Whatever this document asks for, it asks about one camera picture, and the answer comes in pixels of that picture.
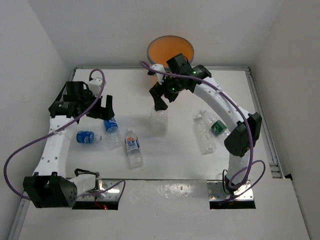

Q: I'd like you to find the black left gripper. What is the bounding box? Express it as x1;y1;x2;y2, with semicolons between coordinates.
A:
78;89;114;121

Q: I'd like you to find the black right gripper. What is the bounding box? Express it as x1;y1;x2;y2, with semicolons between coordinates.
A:
149;72;183;111

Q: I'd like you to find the clear bottle dark blue label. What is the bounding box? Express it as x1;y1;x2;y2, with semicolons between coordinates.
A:
103;117;122;149

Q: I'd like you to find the clear square bottle white cap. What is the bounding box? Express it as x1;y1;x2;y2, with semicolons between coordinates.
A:
150;105;168;137

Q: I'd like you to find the clear bottle green label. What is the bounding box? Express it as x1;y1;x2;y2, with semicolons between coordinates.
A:
199;109;227;136

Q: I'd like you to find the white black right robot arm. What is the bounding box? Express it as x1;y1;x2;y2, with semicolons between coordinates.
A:
140;53;262;196

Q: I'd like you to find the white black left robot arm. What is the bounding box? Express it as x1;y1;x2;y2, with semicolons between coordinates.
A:
23;78;115;208

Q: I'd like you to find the orange capybara waste bin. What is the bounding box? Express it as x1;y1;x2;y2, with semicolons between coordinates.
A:
147;35;195;72

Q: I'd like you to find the small bottle blue label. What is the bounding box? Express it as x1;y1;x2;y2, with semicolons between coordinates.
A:
76;131;102;144

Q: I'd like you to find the clear bottle orange white label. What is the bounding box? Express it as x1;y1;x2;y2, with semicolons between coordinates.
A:
124;129;143;169

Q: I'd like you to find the clear unlabelled crumpled bottle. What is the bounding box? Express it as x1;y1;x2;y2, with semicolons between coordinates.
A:
194;113;216;155

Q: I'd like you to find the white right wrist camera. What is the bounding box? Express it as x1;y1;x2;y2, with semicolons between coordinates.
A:
149;63;165;85

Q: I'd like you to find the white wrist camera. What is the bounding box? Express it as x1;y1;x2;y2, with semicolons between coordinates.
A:
149;63;165;85
87;77;105;96

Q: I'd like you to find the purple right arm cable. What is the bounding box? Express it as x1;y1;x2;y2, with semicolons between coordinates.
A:
139;60;266;202

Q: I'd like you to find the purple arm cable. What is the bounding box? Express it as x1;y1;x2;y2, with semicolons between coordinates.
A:
139;60;266;202
4;69;126;202

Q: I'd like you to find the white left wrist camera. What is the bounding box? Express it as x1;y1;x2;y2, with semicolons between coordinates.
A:
87;77;105;96

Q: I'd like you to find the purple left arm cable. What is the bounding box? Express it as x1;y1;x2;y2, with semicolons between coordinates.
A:
4;69;126;202

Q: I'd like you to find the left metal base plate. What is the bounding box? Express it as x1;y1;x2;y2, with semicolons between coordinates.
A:
76;179;124;202

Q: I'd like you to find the metal base plate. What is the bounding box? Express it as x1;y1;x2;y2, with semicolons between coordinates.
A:
76;179;124;202
207;180;255;201

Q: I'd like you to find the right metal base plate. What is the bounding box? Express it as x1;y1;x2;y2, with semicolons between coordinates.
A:
207;180;255;201

